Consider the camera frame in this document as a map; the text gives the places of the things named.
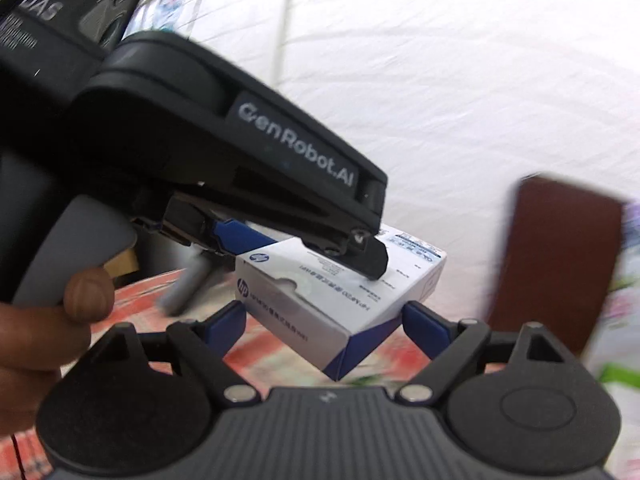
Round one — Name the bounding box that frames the brown cardboard box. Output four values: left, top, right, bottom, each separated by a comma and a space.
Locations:
100, 249, 139, 279

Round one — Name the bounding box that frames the red plaid cloth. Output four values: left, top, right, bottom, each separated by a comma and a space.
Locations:
0, 267, 506, 480

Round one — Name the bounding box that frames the wall poster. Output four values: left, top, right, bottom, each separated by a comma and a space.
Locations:
125, 0, 211, 41

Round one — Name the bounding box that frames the brown wooden headboard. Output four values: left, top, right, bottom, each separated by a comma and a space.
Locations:
487, 172, 626, 361

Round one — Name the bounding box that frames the person's left hand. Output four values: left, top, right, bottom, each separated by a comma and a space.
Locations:
0, 267, 116, 438

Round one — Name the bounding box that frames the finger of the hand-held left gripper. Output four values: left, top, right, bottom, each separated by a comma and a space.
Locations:
305, 230, 390, 281
132, 195, 281, 266

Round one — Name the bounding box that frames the green cardboard box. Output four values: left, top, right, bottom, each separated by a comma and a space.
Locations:
597, 362, 640, 392

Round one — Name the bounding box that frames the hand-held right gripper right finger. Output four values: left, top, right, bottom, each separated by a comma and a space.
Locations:
397, 301, 568, 405

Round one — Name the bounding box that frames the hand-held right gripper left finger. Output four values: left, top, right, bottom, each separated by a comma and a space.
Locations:
92, 301, 262, 405

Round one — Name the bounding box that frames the white and blue carton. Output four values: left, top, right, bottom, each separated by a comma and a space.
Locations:
234, 227, 447, 382

